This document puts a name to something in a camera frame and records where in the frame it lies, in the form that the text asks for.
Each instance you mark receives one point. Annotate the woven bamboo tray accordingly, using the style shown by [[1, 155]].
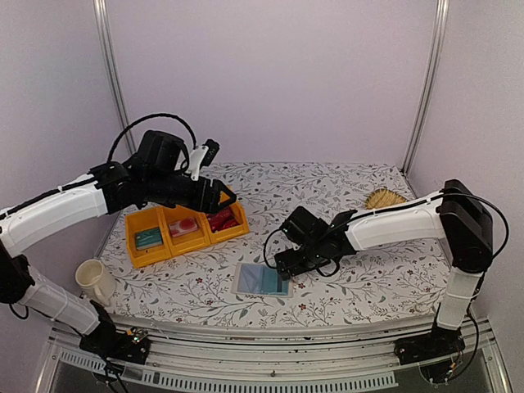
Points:
[[383, 198]]

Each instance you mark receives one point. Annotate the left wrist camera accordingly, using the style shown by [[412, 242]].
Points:
[[202, 156]]

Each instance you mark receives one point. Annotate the beige card holder wallet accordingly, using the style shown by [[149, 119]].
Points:
[[259, 280]]

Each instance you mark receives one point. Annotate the yellow middle storage bin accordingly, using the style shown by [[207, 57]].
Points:
[[187, 243]]

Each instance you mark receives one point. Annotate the aluminium frame post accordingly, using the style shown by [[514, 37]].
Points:
[[109, 60], [436, 47]]

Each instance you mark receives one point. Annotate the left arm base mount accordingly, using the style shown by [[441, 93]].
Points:
[[107, 343]]

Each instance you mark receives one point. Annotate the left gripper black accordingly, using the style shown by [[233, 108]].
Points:
[[212, 198]]

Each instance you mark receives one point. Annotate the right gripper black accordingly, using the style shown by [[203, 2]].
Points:
[[293, 267]]

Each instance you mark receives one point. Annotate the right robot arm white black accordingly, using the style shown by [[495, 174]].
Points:
[[452, 214]]

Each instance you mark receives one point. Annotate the dark red VIP card stack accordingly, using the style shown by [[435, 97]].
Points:
[[222, 220]]

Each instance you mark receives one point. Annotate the front aluminium rail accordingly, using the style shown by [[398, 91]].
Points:
[[359, 358]]

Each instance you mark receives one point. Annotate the green card stack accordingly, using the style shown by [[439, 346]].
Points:
[[149, 238]]

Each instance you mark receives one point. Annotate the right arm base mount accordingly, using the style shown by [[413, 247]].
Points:
[[434, 344]]

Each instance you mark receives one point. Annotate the right aluminium frame post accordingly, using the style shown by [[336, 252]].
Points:
[[436, 47]]

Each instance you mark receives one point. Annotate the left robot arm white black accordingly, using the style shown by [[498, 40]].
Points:
[[162, 171]]

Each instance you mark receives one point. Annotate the left aluminium frame post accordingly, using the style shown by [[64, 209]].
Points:
[[109, 60]]

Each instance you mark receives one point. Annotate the yellow left storage bin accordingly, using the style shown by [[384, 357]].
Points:
[[139, 221]]

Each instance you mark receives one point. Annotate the pink white card stack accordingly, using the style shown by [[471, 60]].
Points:
[[182, 227]]

